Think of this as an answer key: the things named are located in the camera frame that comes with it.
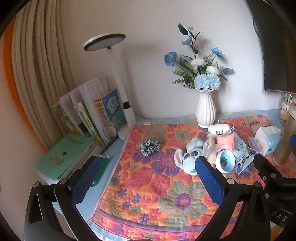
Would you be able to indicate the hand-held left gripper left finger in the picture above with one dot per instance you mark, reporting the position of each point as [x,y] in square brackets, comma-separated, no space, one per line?
[85,180]

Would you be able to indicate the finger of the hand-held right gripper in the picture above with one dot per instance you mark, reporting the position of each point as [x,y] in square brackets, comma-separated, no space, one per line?
[263,164]

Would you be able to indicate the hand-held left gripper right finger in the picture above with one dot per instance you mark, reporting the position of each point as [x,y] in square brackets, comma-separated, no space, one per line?
[210,180]

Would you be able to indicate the green tissue packet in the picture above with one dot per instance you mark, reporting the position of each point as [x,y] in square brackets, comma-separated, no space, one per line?
[103,166]

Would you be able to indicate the purple tissue packet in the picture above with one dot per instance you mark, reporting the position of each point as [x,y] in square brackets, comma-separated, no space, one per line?
[254,143]

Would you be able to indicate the blue white printed packet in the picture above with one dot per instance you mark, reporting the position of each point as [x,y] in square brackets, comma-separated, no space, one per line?
[242,153]

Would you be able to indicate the white blue tissue pack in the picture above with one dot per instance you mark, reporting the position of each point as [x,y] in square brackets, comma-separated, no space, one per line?
[268,139]

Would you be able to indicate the light blue tape roll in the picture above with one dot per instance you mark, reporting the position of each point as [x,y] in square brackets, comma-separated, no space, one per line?
[231,162]

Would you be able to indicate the light blue plush toy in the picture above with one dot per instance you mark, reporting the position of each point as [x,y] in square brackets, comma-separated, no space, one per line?
[187,160]

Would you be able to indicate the gold thermos bottle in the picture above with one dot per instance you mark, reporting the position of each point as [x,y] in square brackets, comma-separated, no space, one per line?
[285,139]

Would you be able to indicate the green book stack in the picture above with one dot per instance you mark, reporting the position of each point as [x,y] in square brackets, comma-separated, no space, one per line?
[62,153]

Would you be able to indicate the brown studded case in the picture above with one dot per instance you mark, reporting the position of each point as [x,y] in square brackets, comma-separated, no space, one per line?
[259,125]

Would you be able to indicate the pink tissue pack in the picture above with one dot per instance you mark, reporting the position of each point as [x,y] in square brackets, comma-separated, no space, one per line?
[225,141]

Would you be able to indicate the white bear plush toy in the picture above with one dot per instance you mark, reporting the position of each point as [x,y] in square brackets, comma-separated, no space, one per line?
[218,131]

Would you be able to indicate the white pen holder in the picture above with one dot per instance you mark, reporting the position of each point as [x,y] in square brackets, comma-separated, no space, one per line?
[284,111]

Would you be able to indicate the floral quilted mat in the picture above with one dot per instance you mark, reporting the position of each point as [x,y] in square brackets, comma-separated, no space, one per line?
[150,185]

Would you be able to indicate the black white scrunchie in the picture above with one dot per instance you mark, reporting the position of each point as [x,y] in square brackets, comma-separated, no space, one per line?
[150,147]

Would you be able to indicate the white ribbed vase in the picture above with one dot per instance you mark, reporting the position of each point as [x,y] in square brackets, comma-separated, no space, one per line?
[205,111]

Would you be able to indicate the row of upright books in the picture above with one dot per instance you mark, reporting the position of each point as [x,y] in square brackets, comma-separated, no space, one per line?
[92,111]

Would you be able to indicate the blue white artificial flowers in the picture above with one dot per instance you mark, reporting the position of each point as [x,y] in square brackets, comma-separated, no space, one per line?
[203,78]

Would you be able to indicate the black monitor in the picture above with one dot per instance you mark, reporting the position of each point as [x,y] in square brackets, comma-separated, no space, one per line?
[277,58]

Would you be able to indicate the white desk lamp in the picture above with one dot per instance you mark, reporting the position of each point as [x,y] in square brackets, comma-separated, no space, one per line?
[115,69]

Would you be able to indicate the cream pleated curtain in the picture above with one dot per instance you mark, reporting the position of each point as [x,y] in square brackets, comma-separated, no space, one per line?
[39,69]

